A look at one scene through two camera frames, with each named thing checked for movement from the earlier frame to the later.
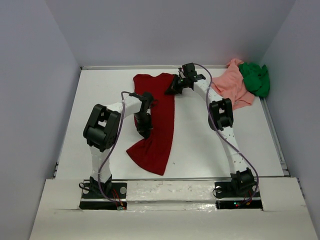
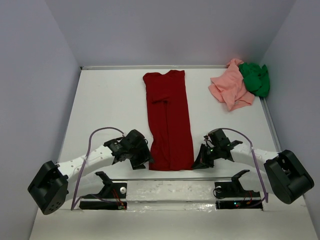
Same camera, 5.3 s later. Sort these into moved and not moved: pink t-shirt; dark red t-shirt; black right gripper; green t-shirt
Moved: black right gripper; dark red t-shirt
Not moved: green t-shirt; pink t-shirt
